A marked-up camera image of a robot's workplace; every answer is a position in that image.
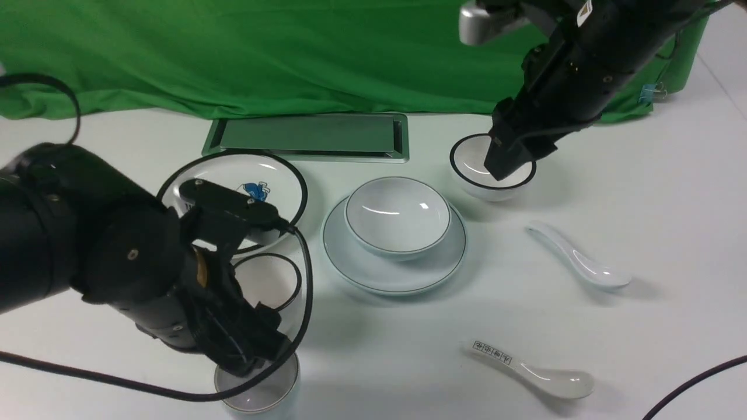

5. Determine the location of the pale blue ceramic spoon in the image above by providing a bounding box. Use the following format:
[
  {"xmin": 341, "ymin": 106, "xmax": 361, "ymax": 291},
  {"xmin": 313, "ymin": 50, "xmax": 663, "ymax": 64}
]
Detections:
[{"xmin": 525, "ymin": 220, "xmax": 633, "ymax": 291}]

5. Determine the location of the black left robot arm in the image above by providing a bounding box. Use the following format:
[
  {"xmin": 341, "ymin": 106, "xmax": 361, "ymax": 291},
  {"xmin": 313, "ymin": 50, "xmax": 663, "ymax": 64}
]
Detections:
[{"xmin": 1, "ymin": 143, "xmax": 291, "ymax": 376}]

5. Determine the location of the pale blue ceramic cup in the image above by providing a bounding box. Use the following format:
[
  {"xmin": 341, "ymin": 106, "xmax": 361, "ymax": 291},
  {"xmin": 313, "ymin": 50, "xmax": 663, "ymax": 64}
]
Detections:
[{"xmin": 222, "ymin": 354, "xmax": 301, "ymax": 419}]

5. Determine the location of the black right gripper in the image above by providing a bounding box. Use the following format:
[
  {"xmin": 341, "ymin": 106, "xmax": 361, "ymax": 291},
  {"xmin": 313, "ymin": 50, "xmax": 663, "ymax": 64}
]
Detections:
[{"xmin": 484, "ymin": 98, "xmax": 564, "ymax": 181}]

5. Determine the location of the black cable bottom right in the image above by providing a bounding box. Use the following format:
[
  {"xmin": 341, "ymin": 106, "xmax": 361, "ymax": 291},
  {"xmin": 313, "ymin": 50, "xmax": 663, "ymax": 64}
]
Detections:
[{"xmin": 641, "ymin": 356, "xmax": 747, "ymax": 420}]

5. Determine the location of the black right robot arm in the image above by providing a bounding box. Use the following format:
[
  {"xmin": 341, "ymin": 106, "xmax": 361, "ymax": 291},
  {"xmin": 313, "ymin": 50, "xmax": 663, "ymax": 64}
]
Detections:
[{"xmin": 484, "ymin": 1, "xmax": 728, "ymax": 180}]

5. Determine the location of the green backdrop cloth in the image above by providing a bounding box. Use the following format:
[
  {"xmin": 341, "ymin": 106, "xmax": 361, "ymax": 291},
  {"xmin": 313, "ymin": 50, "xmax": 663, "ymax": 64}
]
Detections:
[{"xmin": 0, "ymin": 0, "xmax": 714, "ymax": 124}]

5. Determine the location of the white cup black rim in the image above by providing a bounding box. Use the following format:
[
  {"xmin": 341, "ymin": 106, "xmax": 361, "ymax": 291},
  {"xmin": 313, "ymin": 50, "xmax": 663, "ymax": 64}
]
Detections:
[{"xmin": 235, "ymin": 253, "xmax": 303, "ymax": 322}]

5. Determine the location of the blue binder clip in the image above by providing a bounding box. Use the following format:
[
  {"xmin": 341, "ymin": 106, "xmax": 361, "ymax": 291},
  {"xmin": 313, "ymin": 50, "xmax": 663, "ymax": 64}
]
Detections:
[{"xmin": 638, "ymin": 82, "xmax": 669, "ymax": 104}]

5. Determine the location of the white spoon with characters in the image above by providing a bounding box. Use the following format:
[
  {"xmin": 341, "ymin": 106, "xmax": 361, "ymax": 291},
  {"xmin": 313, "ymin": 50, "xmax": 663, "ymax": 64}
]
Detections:
[{"xmin": 460, "ymin": 339, "xmax": 595, "ymax": 400}]

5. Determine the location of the metal table cable hatch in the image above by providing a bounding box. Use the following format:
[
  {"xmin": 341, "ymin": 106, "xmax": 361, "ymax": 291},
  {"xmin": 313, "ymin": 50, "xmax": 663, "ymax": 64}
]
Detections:
[{"xmin": 202, "ymin": 113, "xmax": 409, "ymax": 164}]

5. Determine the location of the white illustrated plate black rim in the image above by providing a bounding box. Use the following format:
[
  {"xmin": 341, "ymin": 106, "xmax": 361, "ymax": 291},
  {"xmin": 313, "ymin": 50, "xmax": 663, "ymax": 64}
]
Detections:
[{"xmin": 156, "ymin": 150, "xmax": 309, "ymax": 225}]

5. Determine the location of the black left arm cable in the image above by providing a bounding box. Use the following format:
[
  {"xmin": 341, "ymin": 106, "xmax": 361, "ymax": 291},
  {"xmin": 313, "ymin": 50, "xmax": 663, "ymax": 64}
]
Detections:
[{"xmin": 0, "ymin": 73, "xmax": 315, "ymax": 403}]

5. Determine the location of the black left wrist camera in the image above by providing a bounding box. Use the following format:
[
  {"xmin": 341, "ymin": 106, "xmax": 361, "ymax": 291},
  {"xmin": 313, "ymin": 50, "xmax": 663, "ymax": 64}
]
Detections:
[{"xmin": 177, "ymin": 178, "xmax": 293, "ymax": 254}]

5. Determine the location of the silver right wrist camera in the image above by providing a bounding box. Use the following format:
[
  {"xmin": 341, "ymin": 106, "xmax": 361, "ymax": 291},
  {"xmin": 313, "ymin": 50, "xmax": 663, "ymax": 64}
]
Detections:
[{"xmin": 458, "ymin": 0, "xmax": 529, "ymax": 46}]

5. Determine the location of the pale blue saucer plate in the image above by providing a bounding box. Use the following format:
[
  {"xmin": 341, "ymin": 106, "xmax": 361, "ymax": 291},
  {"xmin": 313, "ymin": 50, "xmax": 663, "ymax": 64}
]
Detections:
[{"xmin": 320, "ymin": 197, "xmax": 469, "ymax": 297}]

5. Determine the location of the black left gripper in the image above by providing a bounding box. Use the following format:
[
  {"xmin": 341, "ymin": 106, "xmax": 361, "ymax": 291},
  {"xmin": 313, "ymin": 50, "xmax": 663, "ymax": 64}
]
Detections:
[{"xmin": 176, "ymin": 246, "xmax": 291, "ymax": 377}]

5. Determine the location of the pale blue shallow bowl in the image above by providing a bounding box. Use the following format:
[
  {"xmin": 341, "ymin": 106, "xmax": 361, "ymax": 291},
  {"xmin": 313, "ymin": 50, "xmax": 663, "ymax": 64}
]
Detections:
[{"xmin": 343, "ymin": 176, "xmax": 452, "ymax": 261}]

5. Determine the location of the white bowl black rim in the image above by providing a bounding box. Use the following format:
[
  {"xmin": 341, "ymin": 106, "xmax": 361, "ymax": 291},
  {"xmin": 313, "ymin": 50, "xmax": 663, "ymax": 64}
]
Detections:
[{"xmin": 450, "ymin": 134, "xmax": 537, "ymax": 202}]

